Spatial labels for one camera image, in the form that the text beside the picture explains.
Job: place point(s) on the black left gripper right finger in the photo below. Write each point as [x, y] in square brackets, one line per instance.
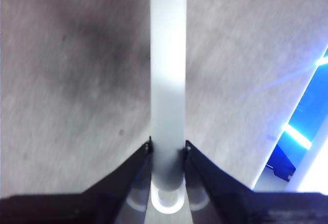
[243, 206]

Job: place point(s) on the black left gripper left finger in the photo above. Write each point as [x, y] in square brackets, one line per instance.
[77, 208]

